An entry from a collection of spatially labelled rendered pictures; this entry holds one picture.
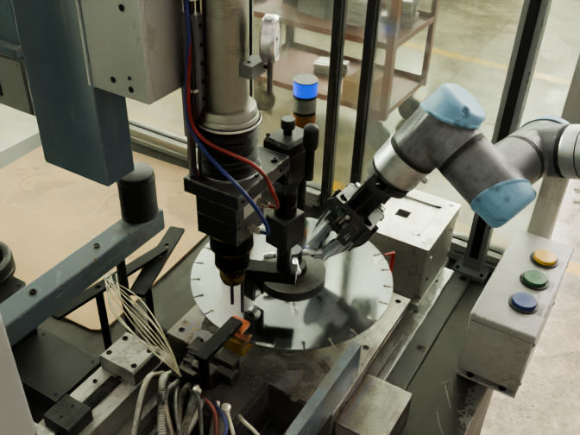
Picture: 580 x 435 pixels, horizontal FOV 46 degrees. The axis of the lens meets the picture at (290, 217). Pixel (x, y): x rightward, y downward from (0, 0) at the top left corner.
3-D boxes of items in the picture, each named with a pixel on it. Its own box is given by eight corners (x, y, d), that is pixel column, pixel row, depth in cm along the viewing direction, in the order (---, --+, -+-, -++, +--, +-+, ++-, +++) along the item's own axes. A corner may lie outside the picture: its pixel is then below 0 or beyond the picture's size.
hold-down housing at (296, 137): (284, 228, 101) (287, 106, 89) (309, 241, 98) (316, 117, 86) (258, 245, 97) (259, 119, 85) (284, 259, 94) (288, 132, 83)
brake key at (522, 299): (513, 297, 117) (516, 288, 116) (537, 305, 116) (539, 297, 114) (507, 310, 114) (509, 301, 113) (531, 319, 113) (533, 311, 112)
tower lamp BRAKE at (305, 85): (300, 86, 128) (301, 72, 126) (321, 92, 126) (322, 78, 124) (288, 95, 124) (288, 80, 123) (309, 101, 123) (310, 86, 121)
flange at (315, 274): (322, 301, 106) (323, 289, 104) (252, 293, 107) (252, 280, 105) (328, 257, 115) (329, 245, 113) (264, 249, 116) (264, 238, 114)
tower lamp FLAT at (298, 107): (299, 102, 129) (300, 87, 128) (320, 108, 128) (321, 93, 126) (287, 110, 126) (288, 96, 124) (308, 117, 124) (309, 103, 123)
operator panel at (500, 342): (501, 286, 141) (517, 228, 132) (554, 305, 136) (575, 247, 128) (455, 373, 121) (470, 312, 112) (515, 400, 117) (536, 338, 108)
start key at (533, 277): (525, 274, 122) (527, 266, 121) (547, 282, 121) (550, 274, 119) (519, 286, 119) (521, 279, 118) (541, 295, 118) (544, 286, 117)
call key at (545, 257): (534, 254, 127) (537, 246, 126) (556, 261, 126) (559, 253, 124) (529, 266, 124) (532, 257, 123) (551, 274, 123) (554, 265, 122)
